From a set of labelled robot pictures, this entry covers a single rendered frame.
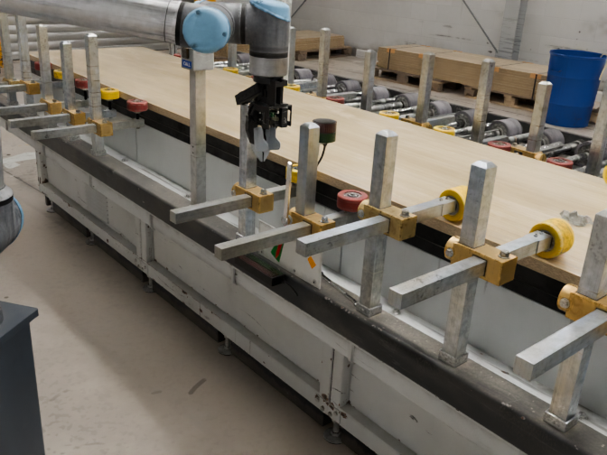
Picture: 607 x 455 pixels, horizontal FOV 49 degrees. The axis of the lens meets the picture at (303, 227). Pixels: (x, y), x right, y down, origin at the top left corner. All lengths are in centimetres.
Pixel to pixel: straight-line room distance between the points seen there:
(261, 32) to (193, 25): 20
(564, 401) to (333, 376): 97
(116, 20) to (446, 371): 99
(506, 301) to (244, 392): 120
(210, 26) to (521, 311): 91
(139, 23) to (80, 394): 149
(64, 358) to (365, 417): 121
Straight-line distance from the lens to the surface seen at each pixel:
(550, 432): 135
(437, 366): 145
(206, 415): 239
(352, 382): 213
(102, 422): 241
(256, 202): 181
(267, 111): 156
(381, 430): 211
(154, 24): 145
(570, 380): 130
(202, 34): 142
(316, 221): 164
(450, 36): 985
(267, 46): 155
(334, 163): 201
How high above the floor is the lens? 148
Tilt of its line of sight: 22 degrees down
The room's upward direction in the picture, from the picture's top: 3 degrees clockwise
